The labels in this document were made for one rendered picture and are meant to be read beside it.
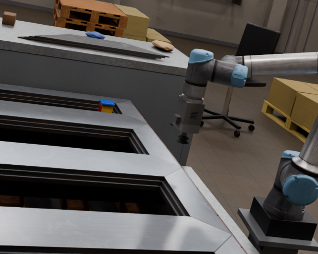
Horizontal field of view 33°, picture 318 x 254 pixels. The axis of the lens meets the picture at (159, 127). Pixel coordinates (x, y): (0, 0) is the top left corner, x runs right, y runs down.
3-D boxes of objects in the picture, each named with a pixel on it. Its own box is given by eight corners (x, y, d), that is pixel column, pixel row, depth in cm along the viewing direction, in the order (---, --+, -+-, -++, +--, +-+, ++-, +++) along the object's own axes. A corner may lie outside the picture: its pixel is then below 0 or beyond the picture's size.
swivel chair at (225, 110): (243, 120, 607) (268, 25, 575) (263, 141, 543) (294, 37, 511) (184, 110, 592) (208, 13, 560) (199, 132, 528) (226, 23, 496)
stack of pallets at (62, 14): (44, 55, 705) (53, -8, 681) (103, 65, 727) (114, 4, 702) (45, 77, 599) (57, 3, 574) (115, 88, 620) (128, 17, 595)
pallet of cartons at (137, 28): (155, 54, 887) (164, 13, 866) (167, 71, 778) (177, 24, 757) (104, 45, 869) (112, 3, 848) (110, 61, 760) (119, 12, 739)
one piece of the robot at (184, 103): (172, 83, 179) (163, 129, 183) (181, 90, 171) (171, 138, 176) (199, 86, 182) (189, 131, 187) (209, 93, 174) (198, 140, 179)
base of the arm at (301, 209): (289, 201, 208) (296, 178, 205) (311, 220, 195) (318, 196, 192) (256, 200, 203) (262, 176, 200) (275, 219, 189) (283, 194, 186)
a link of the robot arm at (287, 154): (304, 183, 201) (313, 150, 197) (309, 198, 188) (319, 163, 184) (272, 176, 202) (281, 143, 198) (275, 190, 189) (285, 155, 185)
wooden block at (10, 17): (13, 25, 272) (15, 16, 271) (1, 23, 271) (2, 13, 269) (15, 22, 281) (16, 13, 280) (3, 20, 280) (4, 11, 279)
